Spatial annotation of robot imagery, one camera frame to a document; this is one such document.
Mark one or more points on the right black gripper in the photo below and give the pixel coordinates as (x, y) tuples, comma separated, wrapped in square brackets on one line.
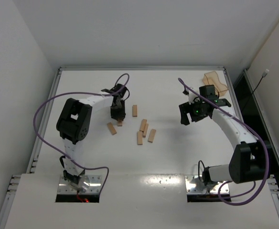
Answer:
[(184, 109)]

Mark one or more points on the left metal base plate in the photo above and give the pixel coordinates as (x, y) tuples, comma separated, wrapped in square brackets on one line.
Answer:
[(88, 184)]

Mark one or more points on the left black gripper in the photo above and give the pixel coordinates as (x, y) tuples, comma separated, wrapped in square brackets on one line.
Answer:
[(118, 113)]

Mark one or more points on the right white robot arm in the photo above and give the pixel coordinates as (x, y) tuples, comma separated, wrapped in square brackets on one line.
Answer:
[(248, 162)]

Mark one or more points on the black cable white plug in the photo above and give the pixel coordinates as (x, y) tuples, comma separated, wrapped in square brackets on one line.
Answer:
[(264, 74)]

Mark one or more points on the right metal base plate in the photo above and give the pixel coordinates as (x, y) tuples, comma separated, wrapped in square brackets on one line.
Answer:
[(195, 187)]

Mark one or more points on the plain wood block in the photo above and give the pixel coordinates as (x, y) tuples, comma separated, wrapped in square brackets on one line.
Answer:
[(111, 128)]

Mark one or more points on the metal base plate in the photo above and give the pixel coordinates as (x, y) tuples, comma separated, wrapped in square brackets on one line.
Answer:
[(195, 187), (88, 184)]

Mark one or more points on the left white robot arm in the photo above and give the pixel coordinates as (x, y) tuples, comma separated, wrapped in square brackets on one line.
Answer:
[(74, 121)]

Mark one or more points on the translucent orange plastic container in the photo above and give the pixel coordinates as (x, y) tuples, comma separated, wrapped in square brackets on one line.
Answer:
[(212, 78)]

